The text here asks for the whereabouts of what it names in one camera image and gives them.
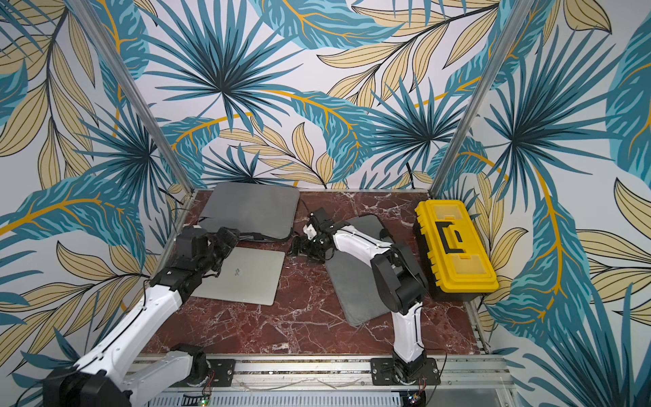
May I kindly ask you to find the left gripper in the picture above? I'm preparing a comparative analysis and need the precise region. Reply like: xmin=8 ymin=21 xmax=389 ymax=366
xmin=197 ymin=226 xmax=240 ymax=276

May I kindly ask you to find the silver laptop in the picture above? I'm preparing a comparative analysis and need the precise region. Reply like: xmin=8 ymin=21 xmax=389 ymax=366
xmin=192 ymin=248 xmax=285 ymax=306

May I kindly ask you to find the grey zippered laptop bag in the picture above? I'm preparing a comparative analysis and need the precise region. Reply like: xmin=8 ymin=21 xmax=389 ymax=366
xmin=198 ymin=182 xmax=300 ymax=243

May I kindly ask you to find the grey laptop sleeve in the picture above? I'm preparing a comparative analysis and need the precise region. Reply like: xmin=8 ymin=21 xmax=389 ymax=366
xmin=325 ymin=214 xmax=394 ymax=327

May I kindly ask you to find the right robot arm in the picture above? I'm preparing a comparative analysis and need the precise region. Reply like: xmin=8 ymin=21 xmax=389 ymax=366
xmin=289 ymin=208 xmax=428 ymax=384

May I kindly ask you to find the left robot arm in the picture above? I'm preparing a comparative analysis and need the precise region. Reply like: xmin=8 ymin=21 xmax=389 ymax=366
xmin=42 ymin=227 xmax=240 ymax=406

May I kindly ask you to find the yellow black toolbox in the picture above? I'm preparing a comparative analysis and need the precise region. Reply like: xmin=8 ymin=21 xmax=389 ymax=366
xmin=413 ymin=199 xmax=499 ymax=302

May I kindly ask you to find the white ventilation grille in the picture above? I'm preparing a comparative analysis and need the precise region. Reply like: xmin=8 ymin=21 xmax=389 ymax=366
xmin=145 ymin=391 xmax=403 ymax=407

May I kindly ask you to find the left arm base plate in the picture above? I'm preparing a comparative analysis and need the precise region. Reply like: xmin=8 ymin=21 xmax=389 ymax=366
xmin=200 ymin=359 xmax=236 ymax=389

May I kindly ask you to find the aluminium front rail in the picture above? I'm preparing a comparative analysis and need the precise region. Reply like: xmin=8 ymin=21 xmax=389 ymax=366
xmin=75 ymin=353 xmax=520 ymax=393

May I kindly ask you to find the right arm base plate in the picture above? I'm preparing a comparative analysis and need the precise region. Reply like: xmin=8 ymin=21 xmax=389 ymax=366
xmin=370 ymin=356 xmax=441 ymax=386

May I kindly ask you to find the right aluminium frame post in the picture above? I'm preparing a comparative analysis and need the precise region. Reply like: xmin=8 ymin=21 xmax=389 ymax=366
xmin=429 ymin=1 xmax=533 ymax=198

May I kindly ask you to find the aluminium frame post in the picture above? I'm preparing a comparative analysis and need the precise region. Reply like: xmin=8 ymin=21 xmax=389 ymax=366
xmin=69 ymin=0 xmax=195 ymax=194
xmin=429 ymin=1 xmax=533 ymax=198

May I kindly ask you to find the left aluminium frame post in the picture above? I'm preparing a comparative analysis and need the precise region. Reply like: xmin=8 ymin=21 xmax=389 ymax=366
xmin=69 ymin=0 xmax=195 ymax=194

